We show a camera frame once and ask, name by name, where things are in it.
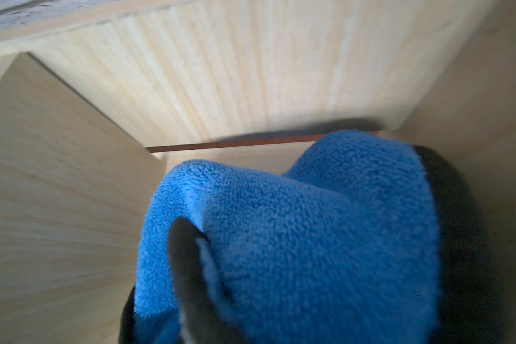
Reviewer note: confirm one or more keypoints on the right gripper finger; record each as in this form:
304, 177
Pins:
206, 311

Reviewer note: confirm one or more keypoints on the light wooden bookshelf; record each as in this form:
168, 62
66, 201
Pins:
179, 72

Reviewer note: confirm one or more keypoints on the blue and grey cloth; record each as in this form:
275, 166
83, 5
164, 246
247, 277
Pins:
362, 240

